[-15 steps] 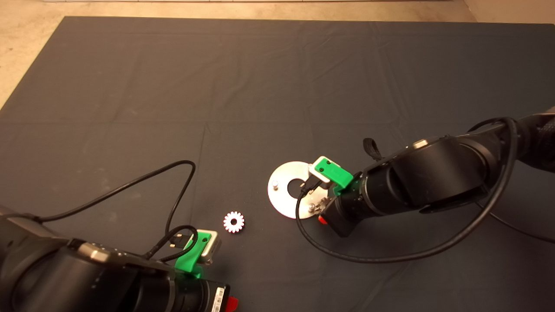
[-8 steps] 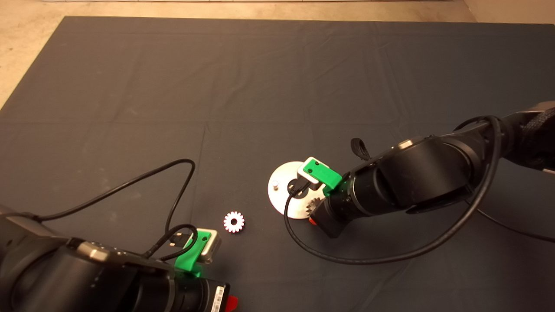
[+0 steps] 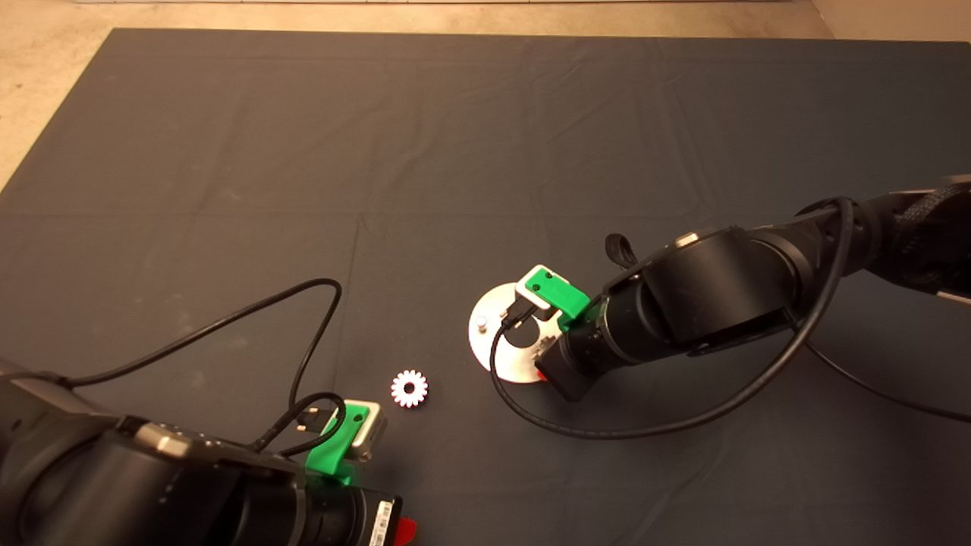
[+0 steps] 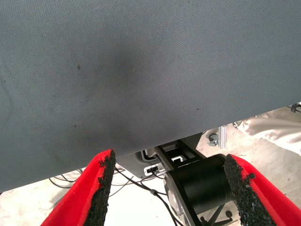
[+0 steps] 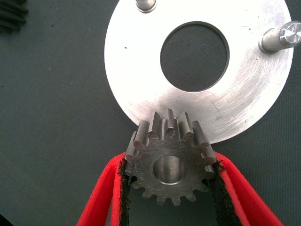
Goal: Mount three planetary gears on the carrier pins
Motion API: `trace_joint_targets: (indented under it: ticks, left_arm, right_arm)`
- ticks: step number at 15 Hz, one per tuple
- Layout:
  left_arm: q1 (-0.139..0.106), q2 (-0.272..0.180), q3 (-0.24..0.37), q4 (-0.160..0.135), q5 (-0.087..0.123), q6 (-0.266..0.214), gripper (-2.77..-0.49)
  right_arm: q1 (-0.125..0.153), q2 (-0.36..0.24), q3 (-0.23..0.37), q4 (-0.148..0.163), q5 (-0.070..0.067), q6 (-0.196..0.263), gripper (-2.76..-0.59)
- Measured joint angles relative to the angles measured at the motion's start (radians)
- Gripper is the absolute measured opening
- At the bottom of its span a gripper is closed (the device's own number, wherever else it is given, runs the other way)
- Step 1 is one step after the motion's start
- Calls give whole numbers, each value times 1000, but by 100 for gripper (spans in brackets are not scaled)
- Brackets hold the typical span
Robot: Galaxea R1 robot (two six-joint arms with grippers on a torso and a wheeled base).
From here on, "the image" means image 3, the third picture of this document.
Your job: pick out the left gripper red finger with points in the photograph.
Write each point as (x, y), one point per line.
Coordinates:
(408, 531)

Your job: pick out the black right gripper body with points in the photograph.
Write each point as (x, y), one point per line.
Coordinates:
(569, 371)

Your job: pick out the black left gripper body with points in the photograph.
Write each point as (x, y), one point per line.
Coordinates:
(375, 519)

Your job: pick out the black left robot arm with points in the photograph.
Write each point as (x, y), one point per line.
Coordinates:
(114, 493)

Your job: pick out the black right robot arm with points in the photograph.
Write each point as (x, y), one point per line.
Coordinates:
(721, 296)

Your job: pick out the round metal carrier plate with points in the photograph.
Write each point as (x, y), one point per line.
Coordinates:
(523, 368)

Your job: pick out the white shiny small gear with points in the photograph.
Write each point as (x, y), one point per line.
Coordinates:
(400, 389)

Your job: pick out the dark grey table cloth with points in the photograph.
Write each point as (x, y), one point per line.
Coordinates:
(485, 152)

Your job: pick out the green right camera mount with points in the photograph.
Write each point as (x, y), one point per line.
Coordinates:
(561, 296)

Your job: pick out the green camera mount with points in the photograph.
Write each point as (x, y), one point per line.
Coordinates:
(561, 296)
(330, 451)

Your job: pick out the green left camera mount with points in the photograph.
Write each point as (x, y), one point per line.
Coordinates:
(330, 451)

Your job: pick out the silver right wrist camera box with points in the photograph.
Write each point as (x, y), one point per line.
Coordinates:
(523, 292)

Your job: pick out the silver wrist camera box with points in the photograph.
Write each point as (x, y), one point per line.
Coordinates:
(370, 432)
(523, 292)

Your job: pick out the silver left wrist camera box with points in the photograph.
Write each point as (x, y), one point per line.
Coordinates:
(370, 432)

